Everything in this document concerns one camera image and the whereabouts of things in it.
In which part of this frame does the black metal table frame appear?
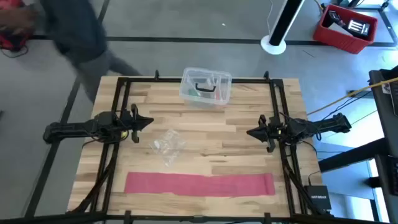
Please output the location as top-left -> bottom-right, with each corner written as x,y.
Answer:
67,70 -> 335,224

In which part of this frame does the clear plastic bag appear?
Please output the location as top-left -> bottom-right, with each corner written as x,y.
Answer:
149,129 -> 187,168

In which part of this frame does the pink elastic bandage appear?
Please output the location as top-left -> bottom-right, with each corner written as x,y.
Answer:
124,171 -> 276,197

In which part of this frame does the red plastic crate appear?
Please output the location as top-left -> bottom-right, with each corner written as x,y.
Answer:
312,3 -> 379,55

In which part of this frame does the black device with silver slots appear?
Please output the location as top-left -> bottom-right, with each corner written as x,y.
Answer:
346,18 -> 371,40

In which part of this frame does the black U-shaped handle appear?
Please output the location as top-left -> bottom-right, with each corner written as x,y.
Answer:
195,82 -> 216,94

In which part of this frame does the black cable bundle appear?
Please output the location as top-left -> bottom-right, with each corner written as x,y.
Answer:
70,155 -> 118,214
281,155 -> 321,215

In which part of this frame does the black Netgear network switch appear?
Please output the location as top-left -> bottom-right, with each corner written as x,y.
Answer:
303,185 -> 332,211

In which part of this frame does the yellow cable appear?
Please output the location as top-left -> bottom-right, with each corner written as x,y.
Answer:
307,77 -> 398,116

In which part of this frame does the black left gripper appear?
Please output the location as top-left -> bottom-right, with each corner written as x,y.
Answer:
120,104 -> 155,144

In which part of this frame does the clear plastic storage box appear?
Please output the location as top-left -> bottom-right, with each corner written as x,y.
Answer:
179,67 -> 233,109

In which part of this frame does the person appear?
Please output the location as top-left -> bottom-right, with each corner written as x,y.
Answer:
0,0 -> 142,103

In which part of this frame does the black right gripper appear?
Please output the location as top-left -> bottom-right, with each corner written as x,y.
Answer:
246,114 -> 280,153

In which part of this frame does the black desk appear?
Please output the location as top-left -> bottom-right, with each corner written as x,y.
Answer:
318,65 -> 398,224

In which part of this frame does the black post with white base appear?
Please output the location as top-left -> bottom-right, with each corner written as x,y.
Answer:
260,0 -> 305,55

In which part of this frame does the small black device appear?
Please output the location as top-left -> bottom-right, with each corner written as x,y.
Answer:
327,10 -> 345,26

